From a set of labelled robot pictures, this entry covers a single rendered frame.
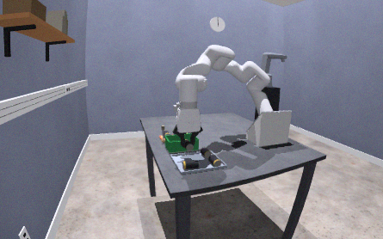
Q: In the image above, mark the green open-top box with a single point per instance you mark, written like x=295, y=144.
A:
x=174, y=143

